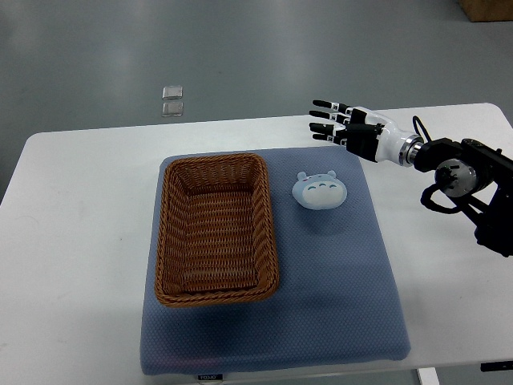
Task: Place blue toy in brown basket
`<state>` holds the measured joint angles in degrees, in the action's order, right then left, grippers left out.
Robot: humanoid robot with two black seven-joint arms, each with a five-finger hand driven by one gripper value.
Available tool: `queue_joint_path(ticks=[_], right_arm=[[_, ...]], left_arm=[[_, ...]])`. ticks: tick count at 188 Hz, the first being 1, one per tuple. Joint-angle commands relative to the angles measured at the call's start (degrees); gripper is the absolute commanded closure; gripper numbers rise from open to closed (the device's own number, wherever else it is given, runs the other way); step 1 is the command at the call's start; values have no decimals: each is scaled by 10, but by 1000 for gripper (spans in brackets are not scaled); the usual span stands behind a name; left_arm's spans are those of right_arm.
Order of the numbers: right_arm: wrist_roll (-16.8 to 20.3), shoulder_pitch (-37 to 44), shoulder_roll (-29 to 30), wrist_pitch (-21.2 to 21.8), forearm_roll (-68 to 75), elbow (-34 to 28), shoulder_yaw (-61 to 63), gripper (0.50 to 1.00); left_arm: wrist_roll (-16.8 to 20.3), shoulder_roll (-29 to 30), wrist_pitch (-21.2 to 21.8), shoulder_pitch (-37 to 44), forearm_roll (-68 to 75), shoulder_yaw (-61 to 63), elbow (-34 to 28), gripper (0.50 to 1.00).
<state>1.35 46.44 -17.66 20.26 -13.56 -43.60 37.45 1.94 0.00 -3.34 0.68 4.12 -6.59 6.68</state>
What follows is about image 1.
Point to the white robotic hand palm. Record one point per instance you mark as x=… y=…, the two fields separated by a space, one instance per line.
x=393 y=144

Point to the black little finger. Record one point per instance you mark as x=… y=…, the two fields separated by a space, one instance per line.
x=331 y=139

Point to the cardboard box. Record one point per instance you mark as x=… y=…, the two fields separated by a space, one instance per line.
x=487 y=10

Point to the white table leg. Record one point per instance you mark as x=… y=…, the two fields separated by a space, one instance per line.
x=428 y=376

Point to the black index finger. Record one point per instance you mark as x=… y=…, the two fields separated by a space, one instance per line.
x=338 y=107

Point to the blue plush toy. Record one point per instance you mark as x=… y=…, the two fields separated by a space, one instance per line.
x=319 y=191

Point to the black thumb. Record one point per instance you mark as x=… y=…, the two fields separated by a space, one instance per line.
x=363 y=131

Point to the brown wicker basket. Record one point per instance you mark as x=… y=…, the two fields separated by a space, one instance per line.
x=215 y=241

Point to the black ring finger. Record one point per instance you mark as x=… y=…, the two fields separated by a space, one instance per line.
x=327 y=129

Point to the upper floor metal plate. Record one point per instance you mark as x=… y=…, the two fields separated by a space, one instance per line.
x=172 y=92

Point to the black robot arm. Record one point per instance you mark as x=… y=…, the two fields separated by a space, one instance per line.
x=469 y=177

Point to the black table bracket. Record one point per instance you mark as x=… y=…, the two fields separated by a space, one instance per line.
x=497 y=366

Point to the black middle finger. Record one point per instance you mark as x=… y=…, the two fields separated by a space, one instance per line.
x=343 y=116

